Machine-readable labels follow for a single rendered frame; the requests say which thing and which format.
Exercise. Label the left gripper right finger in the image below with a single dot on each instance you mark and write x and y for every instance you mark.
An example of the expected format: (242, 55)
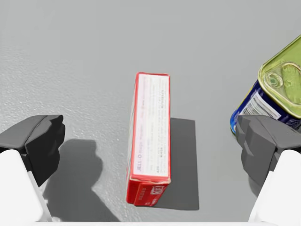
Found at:
(261, 146)

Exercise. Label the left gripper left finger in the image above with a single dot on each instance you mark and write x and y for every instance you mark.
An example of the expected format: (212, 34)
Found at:
(35, 146)

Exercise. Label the green and blue rectangular can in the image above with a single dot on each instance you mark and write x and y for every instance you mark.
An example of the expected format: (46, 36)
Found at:
(279, 87)

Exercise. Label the red and white carton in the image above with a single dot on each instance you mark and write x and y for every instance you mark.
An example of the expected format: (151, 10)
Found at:
(149, 131)

